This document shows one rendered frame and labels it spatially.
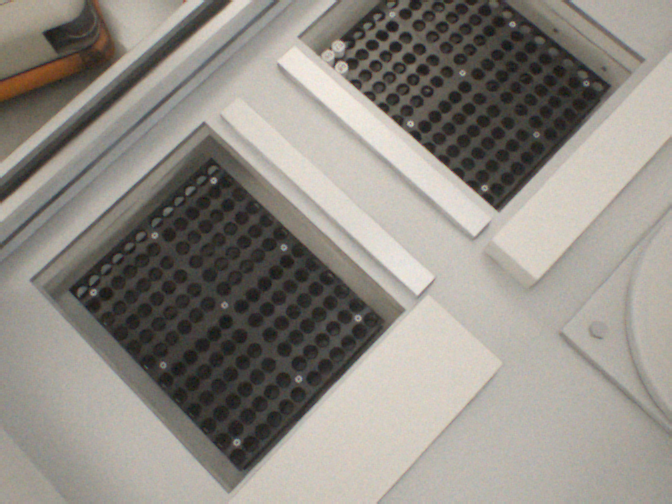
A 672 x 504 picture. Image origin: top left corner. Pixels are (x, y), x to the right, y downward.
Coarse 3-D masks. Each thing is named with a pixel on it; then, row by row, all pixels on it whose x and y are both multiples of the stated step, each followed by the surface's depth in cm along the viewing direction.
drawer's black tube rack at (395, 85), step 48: (432, 0) 71; (480, 0) 71; (384, 48) 70; (432, 48) 70; (480, 48) 70; (528, 48) 73; (384, 96) 69; (432, 96) 68; (480, 96) 69; (528, 96) 69; (576, 96) 68; (432, 144) 67; (480, 144) 67; (528, 144) 67; (480, 192) 66
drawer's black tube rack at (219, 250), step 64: (192, 192) 69; (192, 256) 65; (256, 256) 68; (128, 320) 64; (192, 320) 66; (256, 320) 66; (320, 320) 67; (192, 384) 65; (256, 384) 62; (320, 384) 62; (256, 448) 60
